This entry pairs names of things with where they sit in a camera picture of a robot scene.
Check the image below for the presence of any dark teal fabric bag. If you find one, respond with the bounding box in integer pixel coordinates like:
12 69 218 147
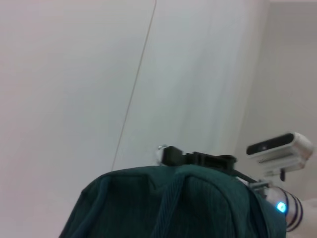
58 165 289 238

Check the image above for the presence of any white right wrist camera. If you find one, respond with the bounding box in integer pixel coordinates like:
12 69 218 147
246 132 313 181

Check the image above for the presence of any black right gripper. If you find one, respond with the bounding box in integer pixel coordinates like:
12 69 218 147
161 145 238 176

